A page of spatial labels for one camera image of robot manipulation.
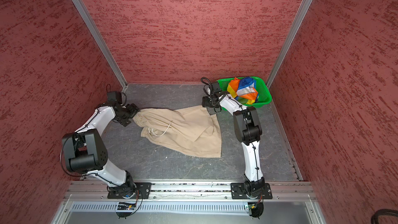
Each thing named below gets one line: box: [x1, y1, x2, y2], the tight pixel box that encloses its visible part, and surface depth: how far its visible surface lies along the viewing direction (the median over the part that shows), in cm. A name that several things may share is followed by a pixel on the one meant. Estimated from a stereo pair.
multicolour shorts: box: [226, 76, 259, 105], surface depth 102 cm
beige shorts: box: [132, 104, 222, 159], surface depth 92 cm
